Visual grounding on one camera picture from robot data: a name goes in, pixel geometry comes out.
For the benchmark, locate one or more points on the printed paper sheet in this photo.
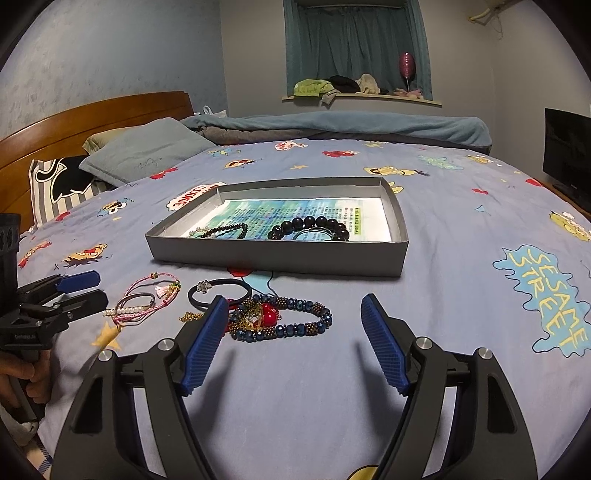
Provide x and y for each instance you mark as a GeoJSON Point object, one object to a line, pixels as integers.
{"type": "Point", "coordinates": [295, 212]}

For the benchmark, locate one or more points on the cartoon printed blue bedsheet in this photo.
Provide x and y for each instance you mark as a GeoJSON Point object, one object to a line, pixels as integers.
{"type": "Point", "coordinates": [461, 230]}

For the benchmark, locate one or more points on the wooden headboard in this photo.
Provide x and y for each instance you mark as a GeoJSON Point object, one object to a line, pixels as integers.
{"type": "Point", "coordinates": [92, 110]}

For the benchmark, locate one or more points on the red bead pendant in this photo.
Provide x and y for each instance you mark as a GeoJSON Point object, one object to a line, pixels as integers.
{"type": "Point", "coordinates": [268, 314]}

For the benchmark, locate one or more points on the teal curtain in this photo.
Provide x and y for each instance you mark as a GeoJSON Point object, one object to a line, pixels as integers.
{"type": "Point", "coordinates": [351, 41]}

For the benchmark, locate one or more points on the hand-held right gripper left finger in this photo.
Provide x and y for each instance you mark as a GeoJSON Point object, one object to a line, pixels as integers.
{"type": "Point", "coordinates": [203, 344]}

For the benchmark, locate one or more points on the beige pillow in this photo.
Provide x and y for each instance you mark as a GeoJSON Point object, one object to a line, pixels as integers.
{"type": "Point", "coordinates": [99, 138]}

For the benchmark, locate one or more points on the striped black white pillow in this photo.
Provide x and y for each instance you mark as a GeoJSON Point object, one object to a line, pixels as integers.
{"type": "Point", "coordinates": [46, 194]}

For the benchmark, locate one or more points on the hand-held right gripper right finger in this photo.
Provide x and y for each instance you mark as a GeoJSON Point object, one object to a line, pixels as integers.
{"type": "Point", "coordinates": [384, 346]}

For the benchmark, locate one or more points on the grey cardboard box tray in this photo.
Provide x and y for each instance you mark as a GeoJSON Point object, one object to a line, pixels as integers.
{"type": "Point", "coordinates": [277, 258]}

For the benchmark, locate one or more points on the window sill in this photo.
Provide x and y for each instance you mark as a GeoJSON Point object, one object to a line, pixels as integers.
{"type": "Point", "coordinates": [369, 100]}

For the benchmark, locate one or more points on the beige cloth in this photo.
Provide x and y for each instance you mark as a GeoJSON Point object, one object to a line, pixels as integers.
{"type": "Point", "coordinates": [368, 83]}

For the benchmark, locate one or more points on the blue blanket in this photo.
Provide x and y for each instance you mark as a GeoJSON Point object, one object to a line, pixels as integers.
{"type": "Point", "coordinates": [346, 124]}

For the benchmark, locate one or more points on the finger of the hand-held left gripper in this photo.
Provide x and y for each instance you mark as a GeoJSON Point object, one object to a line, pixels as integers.
{"type": "Point", "coordinates": [81, 279]}
{"type": "Point", "coordinates": [85, 302]}

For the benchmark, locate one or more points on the pink balloon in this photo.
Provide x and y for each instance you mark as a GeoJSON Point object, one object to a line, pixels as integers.
{"type": "Point", "coordinates": [407, 64]}

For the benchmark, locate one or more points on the black monitor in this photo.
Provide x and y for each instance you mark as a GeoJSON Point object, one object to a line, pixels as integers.
{"type": "Point", "coordinates": [568, 152]}

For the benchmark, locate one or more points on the black cloth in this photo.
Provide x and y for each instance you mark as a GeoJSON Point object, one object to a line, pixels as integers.
{"type": "Point", "coordinates": [344, 83]}

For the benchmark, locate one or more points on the grey blue pillow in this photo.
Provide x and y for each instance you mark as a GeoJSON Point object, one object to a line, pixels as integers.
{"type": "Point", "coordinates": [147, 147]}

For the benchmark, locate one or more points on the green cloth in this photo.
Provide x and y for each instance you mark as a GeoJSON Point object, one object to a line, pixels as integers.
{"type": "Point", "coordinates": [311, 86]}

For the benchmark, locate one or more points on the person's left hand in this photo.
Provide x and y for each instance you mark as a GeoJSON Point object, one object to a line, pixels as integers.
{"type": "Point", "coordinates": [34, 381]}

